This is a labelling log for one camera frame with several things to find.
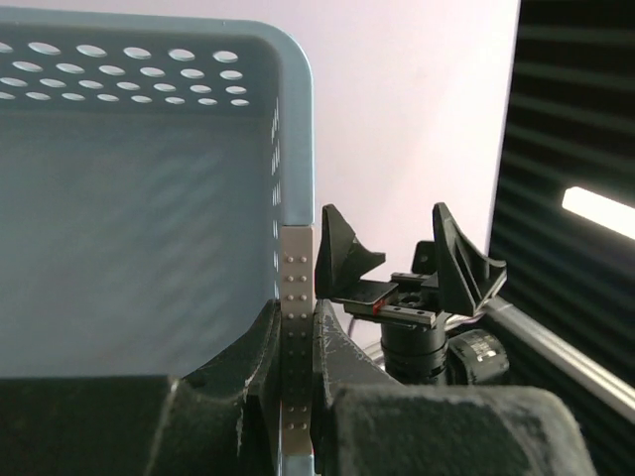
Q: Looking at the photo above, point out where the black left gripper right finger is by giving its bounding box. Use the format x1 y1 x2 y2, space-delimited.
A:
311 300 595 475

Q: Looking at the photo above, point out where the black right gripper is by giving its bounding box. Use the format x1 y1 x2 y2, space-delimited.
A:
315 202 507 330

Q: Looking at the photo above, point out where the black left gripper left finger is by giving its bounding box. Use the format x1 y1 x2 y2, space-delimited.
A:
1 300 281 475

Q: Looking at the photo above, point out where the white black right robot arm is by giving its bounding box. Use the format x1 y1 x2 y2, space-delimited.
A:
315 202 509 386

